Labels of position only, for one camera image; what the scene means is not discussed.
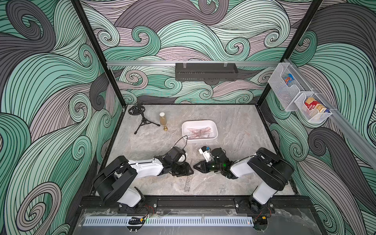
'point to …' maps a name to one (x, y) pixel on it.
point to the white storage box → (212, 134)
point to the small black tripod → (137, 109)
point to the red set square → (197, 132)
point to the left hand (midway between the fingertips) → (192, 172)
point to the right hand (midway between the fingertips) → (195, 166)
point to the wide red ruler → (199, 132)
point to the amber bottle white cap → (162, 118)
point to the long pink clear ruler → (189, 178)
